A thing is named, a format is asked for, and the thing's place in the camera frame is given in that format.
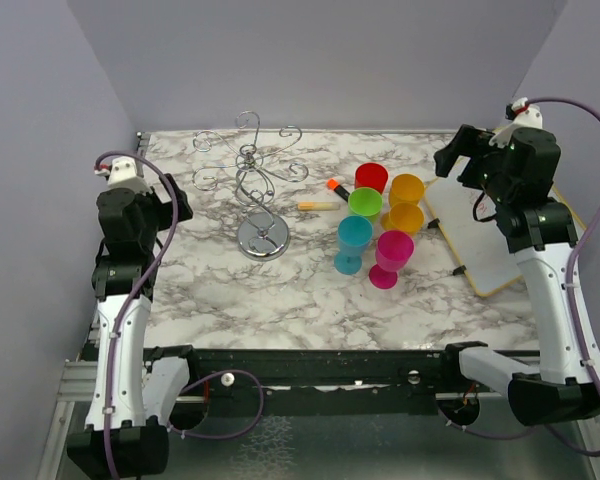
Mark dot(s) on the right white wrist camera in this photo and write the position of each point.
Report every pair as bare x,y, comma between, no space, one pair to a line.
521,114

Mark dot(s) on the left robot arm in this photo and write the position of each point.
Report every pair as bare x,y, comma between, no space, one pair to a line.
126,429

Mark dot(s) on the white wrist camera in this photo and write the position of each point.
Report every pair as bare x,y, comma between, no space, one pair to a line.
521,114
123,172

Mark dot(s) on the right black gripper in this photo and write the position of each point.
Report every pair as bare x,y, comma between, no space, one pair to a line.
467,140

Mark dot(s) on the pink wine glass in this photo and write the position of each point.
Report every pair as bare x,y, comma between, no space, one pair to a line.
393,250

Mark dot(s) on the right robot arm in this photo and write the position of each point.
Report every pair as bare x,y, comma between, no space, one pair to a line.
540,234

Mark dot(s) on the chrome wine glass rack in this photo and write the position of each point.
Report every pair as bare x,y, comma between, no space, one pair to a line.
262,234

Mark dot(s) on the yellow wine glass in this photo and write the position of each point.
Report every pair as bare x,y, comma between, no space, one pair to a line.
405,217
406,188

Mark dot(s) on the red wine glass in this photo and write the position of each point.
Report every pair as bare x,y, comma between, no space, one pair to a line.
371,175

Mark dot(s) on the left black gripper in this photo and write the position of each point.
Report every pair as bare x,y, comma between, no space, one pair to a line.
166,209

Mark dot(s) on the orange black highlighter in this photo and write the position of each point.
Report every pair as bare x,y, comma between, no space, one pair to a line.
338,189

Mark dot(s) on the whiteboard with yellow frame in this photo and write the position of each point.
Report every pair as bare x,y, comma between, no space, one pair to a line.
478,247

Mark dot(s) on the green wine glass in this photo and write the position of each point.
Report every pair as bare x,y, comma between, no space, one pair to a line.
365,202

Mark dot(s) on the pale yellow marker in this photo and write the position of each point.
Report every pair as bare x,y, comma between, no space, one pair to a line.
318,206

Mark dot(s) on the blue wine glass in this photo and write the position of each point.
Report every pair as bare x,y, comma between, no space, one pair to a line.
354,235

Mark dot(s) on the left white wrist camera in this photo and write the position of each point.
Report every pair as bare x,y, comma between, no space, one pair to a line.
123,172

